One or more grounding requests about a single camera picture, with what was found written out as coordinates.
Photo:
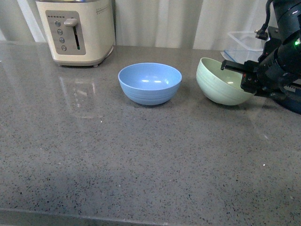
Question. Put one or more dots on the blue saucepan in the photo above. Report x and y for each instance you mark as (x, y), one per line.
(292, 99)

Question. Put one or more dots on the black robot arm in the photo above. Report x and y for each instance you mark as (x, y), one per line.
(280, 63)

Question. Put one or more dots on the blue bowl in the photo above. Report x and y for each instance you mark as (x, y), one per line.
(149, 83)

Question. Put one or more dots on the cream toaster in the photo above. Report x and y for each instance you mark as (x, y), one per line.
(79, 32)

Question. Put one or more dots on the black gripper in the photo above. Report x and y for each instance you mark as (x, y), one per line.
(267, 80)

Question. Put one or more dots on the green bowl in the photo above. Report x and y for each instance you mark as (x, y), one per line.
(220, 86)

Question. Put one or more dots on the clear plastic food container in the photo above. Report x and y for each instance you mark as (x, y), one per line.
(243, 46)

